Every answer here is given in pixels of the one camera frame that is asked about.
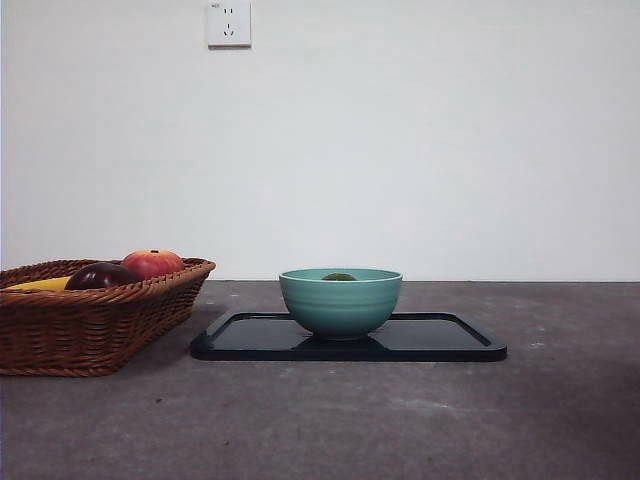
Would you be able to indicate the green avocado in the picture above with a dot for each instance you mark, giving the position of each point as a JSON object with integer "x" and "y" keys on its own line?
{"x": 339, "y": 277}

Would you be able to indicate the teal ceramic bowl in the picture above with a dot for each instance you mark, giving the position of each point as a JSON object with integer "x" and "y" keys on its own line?
{"x": 340, "y": 310}

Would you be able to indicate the black rectangular tray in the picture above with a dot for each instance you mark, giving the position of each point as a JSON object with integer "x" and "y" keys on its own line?
{"x": 240, "y": 342}

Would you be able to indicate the red and yellow apple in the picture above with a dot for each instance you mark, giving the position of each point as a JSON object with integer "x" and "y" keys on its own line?
{"x": 152, "y": 262}

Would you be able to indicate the dark red apple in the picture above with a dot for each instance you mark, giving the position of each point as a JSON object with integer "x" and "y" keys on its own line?
{"x": 100, "y": 275}

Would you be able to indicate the brown wicker basket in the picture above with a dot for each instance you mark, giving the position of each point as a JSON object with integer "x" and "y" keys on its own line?
{"x": 75, "y": 330}

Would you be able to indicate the yellow banana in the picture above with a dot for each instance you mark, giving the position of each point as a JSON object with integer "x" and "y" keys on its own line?
{"x": 42, "y": 284}

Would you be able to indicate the white wall power socket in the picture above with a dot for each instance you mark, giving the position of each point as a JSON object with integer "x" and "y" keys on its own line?
{"x": 229, "y": 25}

